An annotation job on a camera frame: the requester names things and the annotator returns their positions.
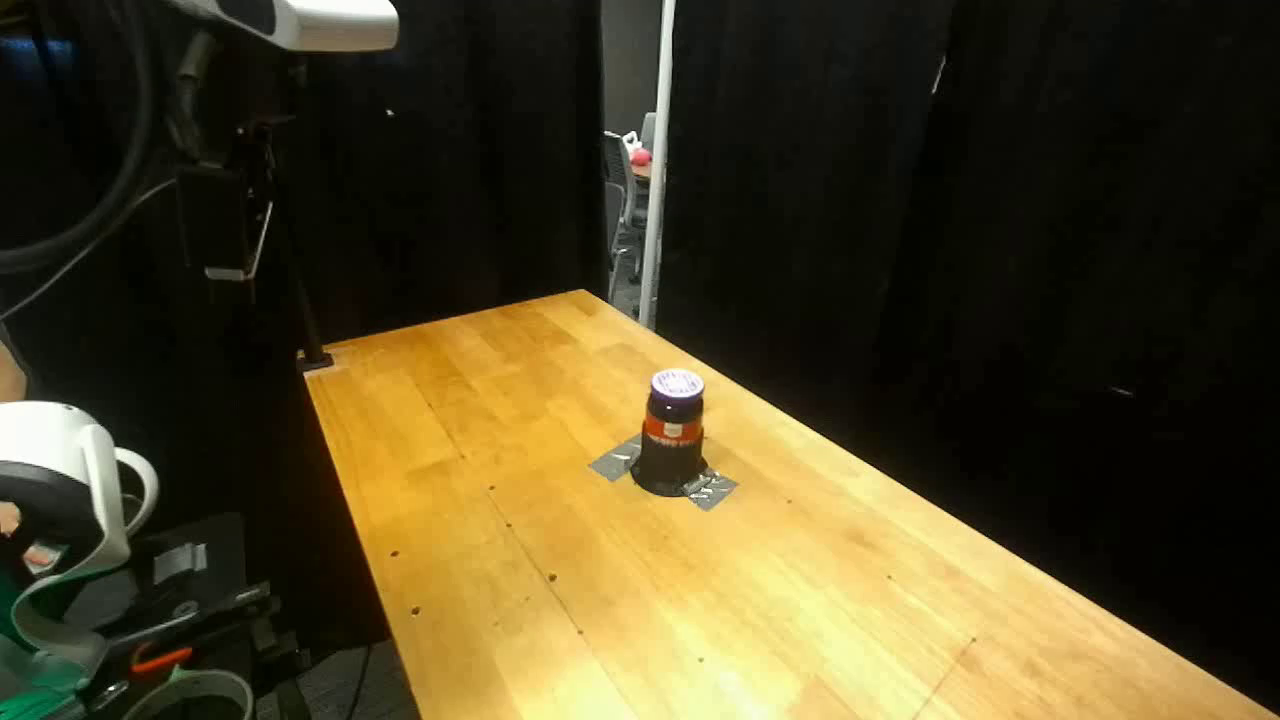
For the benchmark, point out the person's forearm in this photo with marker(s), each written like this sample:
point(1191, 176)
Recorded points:
point(8, 378)

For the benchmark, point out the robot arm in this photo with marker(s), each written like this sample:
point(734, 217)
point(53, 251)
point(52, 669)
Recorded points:
point(330, 25)

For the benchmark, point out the dark bottle with white lid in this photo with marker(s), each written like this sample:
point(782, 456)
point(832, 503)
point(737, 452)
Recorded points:
point(670, 455)

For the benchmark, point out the grey tape strip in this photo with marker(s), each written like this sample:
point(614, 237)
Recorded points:
point(712, 490)
point(615, 462)

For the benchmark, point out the office chair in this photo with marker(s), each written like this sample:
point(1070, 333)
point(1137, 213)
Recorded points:
point(620, 200)

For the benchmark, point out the red toy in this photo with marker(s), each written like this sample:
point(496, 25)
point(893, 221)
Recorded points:
point(641, 157)

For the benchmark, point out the white pole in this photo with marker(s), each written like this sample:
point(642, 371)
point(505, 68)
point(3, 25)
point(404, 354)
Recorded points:
point(655, 150)

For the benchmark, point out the black curtain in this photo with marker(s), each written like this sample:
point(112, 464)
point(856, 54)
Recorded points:
point(450, 150)
point(1000, 200)

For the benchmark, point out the black clamp with orange trigger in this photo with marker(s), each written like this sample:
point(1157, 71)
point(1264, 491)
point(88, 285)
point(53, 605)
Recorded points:
point(160, 658)

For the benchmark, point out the person's hand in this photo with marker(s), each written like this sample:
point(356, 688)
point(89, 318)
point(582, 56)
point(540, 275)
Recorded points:
point(7, 520)

